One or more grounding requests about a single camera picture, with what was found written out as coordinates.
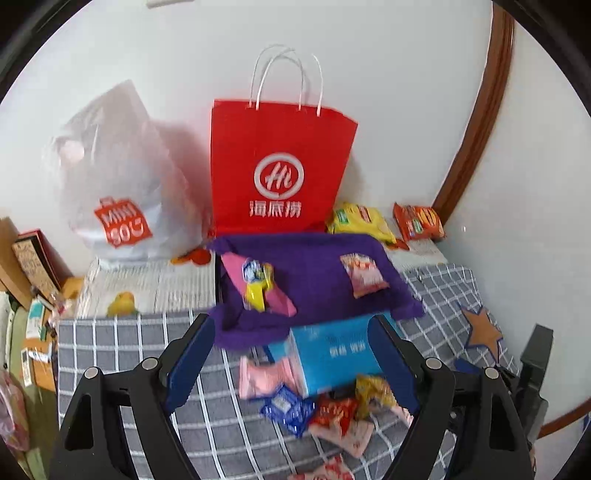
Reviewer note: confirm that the yellow pink snack packet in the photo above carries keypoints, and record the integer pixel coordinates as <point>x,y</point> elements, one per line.
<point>256,288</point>

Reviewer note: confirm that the red paper bag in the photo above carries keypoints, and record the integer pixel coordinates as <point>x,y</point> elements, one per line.
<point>277,152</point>

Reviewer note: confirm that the red small packet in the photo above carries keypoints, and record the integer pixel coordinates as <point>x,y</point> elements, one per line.
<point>334,413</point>

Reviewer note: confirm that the yellow snack bag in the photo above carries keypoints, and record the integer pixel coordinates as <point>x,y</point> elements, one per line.
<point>376,392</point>

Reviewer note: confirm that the grey plaid blanket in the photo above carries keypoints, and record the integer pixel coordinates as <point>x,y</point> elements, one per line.
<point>231,438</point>

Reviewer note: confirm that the red white packet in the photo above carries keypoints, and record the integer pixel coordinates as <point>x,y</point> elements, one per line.
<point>330,470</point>

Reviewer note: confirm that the pink white snack packet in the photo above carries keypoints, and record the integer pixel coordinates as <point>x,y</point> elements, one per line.
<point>364,274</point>

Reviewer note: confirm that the pink white wrapped snack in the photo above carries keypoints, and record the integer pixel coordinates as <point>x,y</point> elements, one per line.
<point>346,436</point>

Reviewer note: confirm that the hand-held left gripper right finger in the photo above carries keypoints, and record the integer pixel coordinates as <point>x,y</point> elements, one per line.
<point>392,364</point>

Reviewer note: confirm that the cardboard box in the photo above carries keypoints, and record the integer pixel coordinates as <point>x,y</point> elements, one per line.
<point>9,267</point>

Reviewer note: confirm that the blue box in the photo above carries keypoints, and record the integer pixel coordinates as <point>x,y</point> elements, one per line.
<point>332,355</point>

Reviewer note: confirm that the dark red box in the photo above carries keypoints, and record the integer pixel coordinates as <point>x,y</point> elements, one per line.
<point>44,258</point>

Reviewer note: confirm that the blue small packet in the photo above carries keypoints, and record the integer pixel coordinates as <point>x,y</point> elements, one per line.
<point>286,408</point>

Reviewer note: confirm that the pink plastic bag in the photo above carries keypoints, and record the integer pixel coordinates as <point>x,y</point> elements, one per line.
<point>11,410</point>

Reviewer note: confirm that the yellow chip bag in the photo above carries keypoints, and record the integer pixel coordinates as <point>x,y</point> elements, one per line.
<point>364,221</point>

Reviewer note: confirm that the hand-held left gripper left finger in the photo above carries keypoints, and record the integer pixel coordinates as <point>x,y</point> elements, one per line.
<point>189,364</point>

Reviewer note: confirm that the brown wooden door frame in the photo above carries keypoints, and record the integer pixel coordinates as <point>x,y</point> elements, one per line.
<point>485,101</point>

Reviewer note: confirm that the pink candy packet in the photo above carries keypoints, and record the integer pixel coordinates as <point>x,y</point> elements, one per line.
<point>263,378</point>

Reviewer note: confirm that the purple cloth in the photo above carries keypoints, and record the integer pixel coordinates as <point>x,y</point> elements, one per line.
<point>314,267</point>

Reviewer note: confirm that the white plastic bag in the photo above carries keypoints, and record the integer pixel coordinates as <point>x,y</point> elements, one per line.
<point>124,175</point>

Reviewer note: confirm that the orange chip bag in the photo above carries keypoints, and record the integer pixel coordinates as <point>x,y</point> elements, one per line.
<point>420,221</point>

